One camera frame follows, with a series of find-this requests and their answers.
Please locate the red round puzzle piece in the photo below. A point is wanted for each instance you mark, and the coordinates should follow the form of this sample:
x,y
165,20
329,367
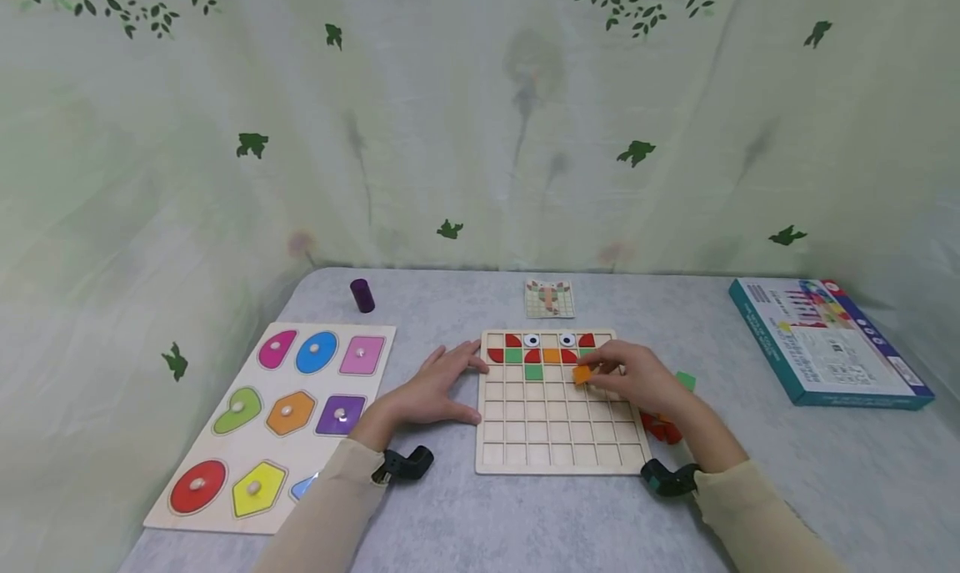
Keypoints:
x,y
187,496

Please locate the teal and white puzzle box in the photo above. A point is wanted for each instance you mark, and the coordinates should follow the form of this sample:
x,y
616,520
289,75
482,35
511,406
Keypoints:
x,y
832,344

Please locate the person's left hand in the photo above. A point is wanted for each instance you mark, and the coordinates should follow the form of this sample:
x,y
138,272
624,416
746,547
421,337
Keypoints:
x,y
424,396

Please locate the orange hexagon puzzle piece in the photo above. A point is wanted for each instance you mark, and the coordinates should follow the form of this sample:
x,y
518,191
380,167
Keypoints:
x,y
283,420

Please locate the person's right hand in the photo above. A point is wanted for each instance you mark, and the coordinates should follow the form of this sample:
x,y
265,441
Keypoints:
x,y
641,379

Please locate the person's left forearm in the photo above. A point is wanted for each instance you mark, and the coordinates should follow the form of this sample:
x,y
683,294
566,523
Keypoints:
x,y
334,502

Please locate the person's right thumb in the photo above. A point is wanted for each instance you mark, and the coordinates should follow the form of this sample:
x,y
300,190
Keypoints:
x,y
607,381

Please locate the person's left fingers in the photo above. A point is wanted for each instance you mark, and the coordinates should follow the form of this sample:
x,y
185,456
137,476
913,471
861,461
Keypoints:
x,y
433,357

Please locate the purple square puzzle piece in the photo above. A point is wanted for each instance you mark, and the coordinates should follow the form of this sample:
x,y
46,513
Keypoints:
x,y
331,423

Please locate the dark purple cylinder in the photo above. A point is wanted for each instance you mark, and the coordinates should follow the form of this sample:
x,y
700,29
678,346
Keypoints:
x,y
362,296

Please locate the pattern card with animal print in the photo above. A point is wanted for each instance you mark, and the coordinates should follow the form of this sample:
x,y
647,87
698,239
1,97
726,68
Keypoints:
x,y
550,299

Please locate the person's left index finger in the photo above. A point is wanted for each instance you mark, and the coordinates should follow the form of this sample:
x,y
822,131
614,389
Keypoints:
x,y
475,364

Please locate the person's left thumb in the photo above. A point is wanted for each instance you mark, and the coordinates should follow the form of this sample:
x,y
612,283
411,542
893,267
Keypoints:
x,y
461,413

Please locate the pink square puzzle piece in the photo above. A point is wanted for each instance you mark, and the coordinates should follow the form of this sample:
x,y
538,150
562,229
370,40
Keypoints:
x,y
371,354

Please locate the yellow pentagon puzzle piece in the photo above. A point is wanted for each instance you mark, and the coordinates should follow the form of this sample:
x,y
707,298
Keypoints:
x,y
266,493

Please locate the pile of red pieces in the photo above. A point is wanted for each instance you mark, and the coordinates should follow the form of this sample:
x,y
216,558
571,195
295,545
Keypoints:
x,y
664,431

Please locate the white shape puzzle board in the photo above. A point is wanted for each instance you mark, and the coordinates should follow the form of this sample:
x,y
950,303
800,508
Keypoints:
x,y
225,439

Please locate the person's left middle finger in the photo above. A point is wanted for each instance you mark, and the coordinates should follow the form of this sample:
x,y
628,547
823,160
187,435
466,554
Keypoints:
x,y
466,348

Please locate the orange square tile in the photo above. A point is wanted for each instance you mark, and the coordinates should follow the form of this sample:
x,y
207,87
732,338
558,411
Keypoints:
x,y
581,375
551,356

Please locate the wooden grid board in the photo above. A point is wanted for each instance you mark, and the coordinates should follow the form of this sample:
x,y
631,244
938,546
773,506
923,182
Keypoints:
x,y
525,433

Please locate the person's right forearm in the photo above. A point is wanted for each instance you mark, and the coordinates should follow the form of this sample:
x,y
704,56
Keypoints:
x,y
750,498

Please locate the blue round puzzle piece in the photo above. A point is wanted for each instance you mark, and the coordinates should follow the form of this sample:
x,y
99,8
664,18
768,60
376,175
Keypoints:
x,y
323,347

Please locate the blue triangle puzzle piece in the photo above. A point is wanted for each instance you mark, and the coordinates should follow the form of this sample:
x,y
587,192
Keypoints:
x,y
302,487

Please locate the person's right fingers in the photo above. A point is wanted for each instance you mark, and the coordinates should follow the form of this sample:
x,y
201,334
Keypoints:
x,y
602,355

